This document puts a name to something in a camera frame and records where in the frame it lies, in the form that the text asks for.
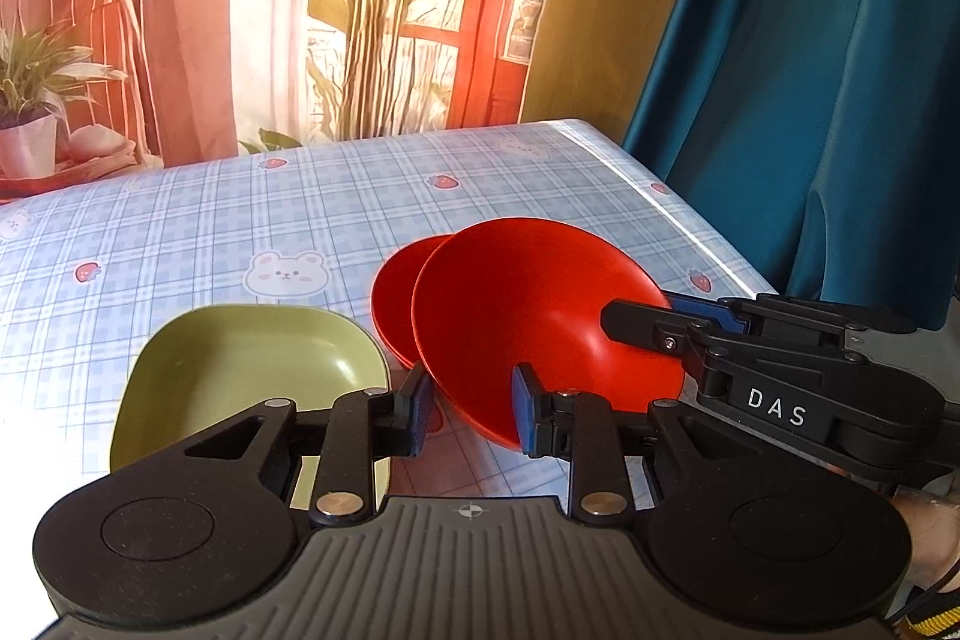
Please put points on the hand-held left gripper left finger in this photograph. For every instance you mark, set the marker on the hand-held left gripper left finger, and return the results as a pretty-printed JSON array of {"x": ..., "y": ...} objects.
[{"x": 421, "y": 419}]

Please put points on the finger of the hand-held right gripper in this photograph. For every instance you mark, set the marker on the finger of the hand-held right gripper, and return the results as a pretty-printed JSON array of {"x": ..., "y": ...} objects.
[
  {"x": 810, "y": 314},
  {"x": 645, "y": 323}
]

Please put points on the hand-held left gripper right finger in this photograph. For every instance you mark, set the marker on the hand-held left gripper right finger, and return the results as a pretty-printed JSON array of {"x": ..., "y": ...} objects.
[{"x": 525, "y": 411}]

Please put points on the red bowl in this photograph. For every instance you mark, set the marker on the red bowl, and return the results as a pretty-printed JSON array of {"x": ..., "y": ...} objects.
[
  {"x": 394, "y": 295},
  {"x": 525, "y": 302}
]

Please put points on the green plate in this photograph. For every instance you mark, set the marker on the green plate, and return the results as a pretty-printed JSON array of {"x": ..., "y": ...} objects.
[{"x": 240, "y": 355}]

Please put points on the person's right forearm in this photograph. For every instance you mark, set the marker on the person's right forearm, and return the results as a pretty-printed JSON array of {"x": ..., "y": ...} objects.
[{"x": 926, "y": 535}]

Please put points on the blue curtain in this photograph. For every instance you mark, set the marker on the blue curtain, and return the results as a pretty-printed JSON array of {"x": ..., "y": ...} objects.
[{"x": 825, "y": 85}]

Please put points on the checked tablecloth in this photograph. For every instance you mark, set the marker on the checked tablecloth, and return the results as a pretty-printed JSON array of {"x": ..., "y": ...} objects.
[{"x": 225, "y": 212}]

